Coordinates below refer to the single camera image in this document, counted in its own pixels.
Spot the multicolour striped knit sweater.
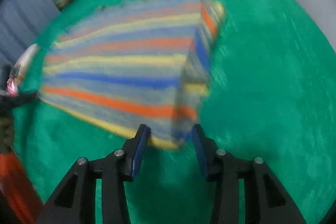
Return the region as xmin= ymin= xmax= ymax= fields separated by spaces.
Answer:
xmin=39 ymin=0 xmax=225 ymax=149

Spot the grey blue curtain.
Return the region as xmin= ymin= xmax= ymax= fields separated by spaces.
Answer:
xmin=1 ymin=0 xmax=59 ymax=64

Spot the printed flat pouch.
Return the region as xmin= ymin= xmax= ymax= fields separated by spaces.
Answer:
xmin=6 ymin=44 xmax=39 ymax=97

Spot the person's left hand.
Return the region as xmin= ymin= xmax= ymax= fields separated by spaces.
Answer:
xmin=0 ymin=110 xmax=15 ymax=154

